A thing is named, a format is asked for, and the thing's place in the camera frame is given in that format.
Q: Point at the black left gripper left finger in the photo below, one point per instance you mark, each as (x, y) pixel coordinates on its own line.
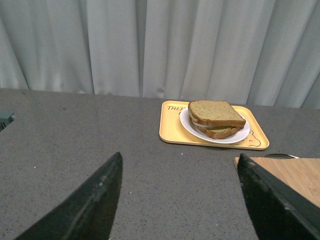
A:
(88, 213)

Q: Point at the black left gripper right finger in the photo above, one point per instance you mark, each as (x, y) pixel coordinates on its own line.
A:
(276, 210)

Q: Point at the bread slice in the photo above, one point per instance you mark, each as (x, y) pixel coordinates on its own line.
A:
(219, 132)
(219, 113)

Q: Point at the white round plate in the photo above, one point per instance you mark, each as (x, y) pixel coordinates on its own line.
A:
(188, 125)

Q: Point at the bamboo cutting board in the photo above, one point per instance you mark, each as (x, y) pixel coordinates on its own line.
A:
(295, 175)

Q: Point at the yellow bear tray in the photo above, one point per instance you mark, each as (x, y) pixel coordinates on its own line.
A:
(176, 128)

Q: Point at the grey-green object at table edge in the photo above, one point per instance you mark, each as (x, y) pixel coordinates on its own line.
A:
(6, 117)

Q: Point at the fried egg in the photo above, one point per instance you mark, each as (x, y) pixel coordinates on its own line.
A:
(200, 122)

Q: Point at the grey curtain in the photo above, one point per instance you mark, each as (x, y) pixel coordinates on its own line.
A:
(255, 52)

